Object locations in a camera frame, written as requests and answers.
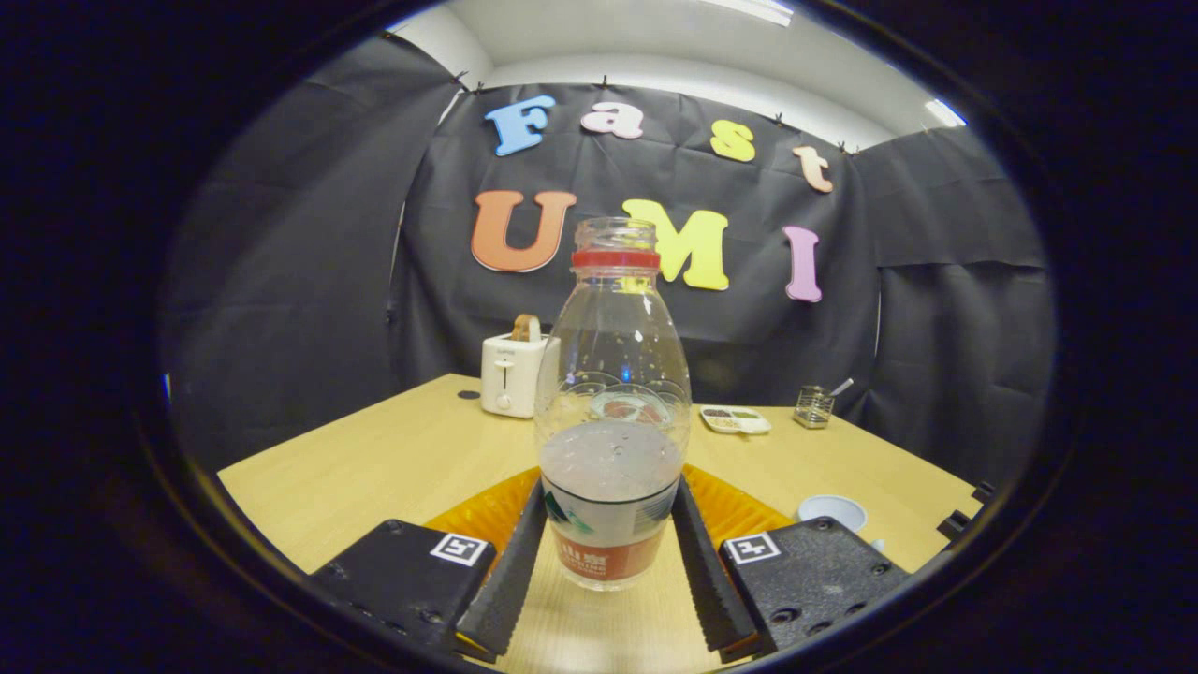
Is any small clear glass jar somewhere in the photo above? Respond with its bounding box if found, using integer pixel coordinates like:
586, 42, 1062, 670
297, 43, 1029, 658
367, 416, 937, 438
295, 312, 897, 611
794, 385, 836, 430

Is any long ceiling light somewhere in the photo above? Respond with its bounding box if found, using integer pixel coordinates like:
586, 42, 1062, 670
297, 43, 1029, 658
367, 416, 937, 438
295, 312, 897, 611
702, 0, 796, 27

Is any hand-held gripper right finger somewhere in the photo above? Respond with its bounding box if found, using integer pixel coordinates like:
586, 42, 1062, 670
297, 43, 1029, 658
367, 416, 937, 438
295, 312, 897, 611
670, 465, 914, 664

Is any white toaster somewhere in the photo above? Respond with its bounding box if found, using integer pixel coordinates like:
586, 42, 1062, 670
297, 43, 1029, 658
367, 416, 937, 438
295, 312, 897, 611
480, 332, 561, 419

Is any black backdrop cloth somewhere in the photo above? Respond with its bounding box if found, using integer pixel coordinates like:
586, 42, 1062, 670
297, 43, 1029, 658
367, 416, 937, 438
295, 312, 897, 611
159, 33, 1059, 492

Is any black table clamp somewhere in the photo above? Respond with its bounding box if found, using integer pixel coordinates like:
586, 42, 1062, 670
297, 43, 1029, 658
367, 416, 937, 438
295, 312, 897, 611
939, 480, 996, 541

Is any white cup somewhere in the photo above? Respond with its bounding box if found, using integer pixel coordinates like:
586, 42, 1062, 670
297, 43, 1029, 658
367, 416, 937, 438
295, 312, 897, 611
796, 494, 885, 553

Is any wooden table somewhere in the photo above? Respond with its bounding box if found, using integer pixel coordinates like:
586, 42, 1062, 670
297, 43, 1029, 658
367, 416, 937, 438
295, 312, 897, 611
217, 373, 984, 674

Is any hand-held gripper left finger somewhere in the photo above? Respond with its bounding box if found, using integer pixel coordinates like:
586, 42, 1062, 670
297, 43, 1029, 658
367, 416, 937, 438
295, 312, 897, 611
307, 465, 550, 664

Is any white divided tray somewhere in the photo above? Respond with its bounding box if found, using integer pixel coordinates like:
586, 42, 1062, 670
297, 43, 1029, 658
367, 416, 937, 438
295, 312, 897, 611
699, 404, 773, 436

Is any clear juice bottle red label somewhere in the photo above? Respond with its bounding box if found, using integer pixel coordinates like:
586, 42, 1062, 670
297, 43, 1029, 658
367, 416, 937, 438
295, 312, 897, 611
533, 216, 694, 593

